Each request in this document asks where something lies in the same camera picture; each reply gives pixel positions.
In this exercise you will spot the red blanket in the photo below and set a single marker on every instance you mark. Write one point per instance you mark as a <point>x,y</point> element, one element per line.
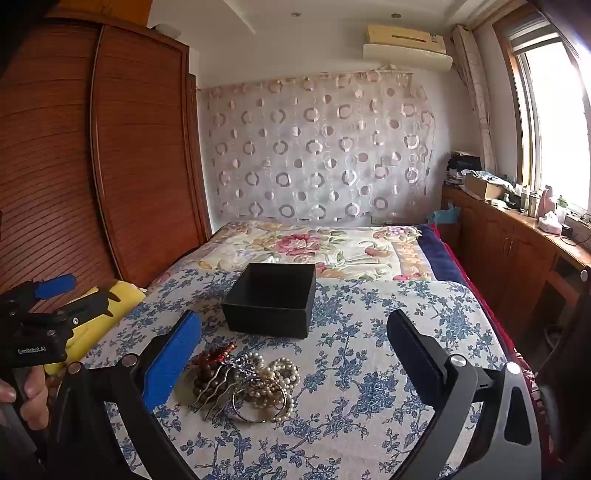
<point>489,314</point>

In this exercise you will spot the black square box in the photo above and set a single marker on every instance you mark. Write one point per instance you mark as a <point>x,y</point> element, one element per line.
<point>263,321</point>

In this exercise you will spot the metal hair comb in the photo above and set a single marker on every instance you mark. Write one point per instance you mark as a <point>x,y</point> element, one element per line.
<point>217,387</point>

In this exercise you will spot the white tissue box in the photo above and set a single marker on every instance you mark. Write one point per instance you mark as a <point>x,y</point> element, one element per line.
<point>550,226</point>

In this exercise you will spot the navy blue blanket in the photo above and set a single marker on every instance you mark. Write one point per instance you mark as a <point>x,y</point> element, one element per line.
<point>438,258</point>

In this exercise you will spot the silver bangle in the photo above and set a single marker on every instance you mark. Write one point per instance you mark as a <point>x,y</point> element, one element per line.
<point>247,415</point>

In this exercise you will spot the dark red bead ornament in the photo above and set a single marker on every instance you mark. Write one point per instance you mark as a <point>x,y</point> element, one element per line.
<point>214,355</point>

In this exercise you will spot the flower print cream blanket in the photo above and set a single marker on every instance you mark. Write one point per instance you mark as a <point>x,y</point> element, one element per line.
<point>300,244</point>

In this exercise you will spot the patterned window curtain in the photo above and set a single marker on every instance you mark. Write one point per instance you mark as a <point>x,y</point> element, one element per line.
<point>475,92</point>

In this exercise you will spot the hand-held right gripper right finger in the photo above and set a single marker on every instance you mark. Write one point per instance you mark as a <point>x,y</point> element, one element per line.
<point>415,355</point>

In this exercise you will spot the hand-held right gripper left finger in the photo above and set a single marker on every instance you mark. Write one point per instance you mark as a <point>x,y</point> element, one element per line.
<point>173,364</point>

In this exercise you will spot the beige air conditioner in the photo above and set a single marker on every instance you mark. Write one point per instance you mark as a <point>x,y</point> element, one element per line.
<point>406,34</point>

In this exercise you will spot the teal cloth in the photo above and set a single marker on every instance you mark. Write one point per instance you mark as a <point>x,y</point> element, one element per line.
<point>445,217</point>

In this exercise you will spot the pile of dark clothes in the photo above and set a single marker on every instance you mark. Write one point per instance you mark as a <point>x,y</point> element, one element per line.
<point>464,164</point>

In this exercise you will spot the wooden cabinet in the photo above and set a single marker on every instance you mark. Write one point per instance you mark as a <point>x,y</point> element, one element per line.
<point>498,249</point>

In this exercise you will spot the circle pattern wall curtain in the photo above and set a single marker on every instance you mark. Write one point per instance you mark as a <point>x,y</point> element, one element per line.
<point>318,147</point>

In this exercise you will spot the window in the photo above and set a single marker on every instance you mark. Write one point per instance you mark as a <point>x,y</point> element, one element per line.
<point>558,120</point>

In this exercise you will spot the person's left hand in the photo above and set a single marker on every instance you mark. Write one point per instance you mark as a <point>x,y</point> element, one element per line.
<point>34,394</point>

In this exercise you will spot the wooden slatted wardrobe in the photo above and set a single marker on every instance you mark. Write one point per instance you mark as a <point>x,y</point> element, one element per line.
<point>138,138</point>

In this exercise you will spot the blue floral white cloth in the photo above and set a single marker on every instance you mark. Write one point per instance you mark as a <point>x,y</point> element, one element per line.
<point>351,369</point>

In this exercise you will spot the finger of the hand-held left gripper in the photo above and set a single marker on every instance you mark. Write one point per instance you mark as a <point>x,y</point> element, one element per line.
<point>94,304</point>
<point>55,286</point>

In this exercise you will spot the yellow pillow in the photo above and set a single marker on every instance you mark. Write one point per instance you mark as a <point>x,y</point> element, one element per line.
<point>127,295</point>

